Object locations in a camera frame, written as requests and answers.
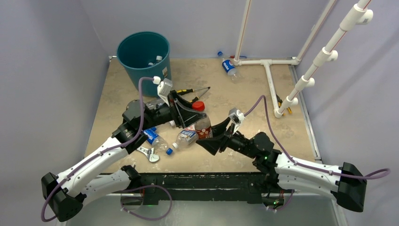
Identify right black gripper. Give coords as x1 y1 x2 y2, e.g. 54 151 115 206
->
197 117 257 159

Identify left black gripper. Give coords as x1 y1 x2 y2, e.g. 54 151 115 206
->
140 90 206 131

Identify red label bottle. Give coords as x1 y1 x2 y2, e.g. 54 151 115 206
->
192 101 213 139

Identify white label crushed bottle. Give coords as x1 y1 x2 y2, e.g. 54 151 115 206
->
172 128 199 149

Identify Pepsi bottle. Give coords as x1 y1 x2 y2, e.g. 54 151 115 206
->
143 127 173 155
217 51 242 82

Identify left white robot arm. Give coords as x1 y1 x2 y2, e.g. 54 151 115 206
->
41 90 207 222

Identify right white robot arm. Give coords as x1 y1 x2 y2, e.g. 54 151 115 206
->
196 119 367 212

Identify clear bottle by bin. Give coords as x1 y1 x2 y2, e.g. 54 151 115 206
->
145 98 165 110

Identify teal plastic bin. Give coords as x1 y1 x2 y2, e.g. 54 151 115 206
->
117 32 172 88

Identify yellow black pliers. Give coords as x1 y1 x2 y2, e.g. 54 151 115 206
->
177 87 211 103

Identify silver adjustable wrench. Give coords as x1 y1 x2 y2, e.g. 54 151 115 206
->
137 146 160 163

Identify yellow tool by pipe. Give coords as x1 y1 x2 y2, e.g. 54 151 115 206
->
276 95 293 115

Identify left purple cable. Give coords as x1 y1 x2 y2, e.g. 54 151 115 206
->
41 76 173 223

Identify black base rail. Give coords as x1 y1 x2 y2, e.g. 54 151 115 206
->
120 172 286 209

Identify white PVC pipe frame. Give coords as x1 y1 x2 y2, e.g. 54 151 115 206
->
232 0 374 118

